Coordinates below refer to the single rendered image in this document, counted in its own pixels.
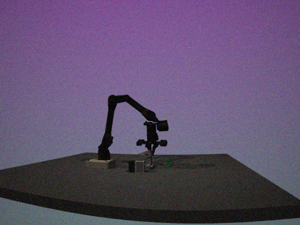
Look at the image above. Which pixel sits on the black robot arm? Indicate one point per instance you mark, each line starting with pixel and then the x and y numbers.
pixel 107 140

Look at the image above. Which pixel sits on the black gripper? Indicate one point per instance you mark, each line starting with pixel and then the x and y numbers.
pixel 152 139

